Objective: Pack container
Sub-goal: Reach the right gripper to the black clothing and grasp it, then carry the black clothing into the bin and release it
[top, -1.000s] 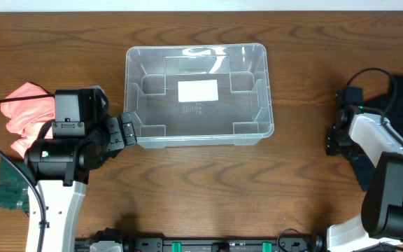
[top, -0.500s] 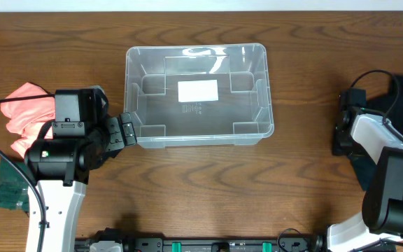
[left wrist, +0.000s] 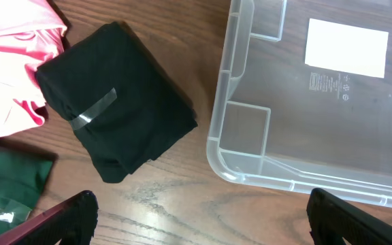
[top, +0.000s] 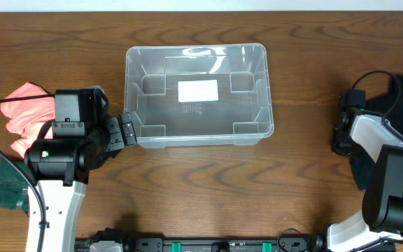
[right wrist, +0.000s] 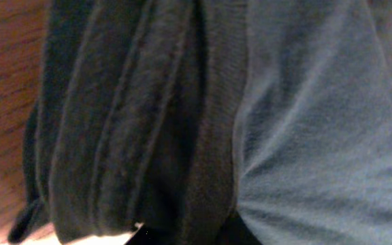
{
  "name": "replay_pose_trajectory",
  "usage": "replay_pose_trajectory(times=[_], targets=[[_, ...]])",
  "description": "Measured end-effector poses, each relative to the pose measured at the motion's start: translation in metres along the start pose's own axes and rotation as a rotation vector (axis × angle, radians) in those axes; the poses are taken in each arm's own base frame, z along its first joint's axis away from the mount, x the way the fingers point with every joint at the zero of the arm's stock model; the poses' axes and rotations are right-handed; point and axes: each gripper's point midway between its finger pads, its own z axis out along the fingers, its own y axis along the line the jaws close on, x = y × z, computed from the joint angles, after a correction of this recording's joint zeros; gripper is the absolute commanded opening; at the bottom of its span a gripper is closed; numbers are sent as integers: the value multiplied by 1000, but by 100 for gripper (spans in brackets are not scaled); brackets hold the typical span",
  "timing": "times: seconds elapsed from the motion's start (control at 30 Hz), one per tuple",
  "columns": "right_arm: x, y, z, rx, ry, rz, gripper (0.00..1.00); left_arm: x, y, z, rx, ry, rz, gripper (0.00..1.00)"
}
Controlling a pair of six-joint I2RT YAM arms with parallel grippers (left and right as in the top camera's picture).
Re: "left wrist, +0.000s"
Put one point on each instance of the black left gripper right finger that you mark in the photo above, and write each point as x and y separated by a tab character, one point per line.
336	222

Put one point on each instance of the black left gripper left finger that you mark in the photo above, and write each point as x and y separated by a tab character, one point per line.
72	222

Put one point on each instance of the pink garment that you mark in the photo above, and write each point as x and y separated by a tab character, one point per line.
31	33

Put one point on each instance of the dark green garment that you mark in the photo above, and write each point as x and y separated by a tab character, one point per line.
23	177

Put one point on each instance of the clear plastic storage container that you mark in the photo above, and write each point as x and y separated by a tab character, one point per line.
281	124

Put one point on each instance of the white label in container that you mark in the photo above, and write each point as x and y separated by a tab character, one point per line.
346	48

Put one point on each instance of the black garment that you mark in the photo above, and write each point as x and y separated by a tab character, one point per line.
148	116

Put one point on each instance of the clear tape strip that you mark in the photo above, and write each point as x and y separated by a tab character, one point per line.
94	111

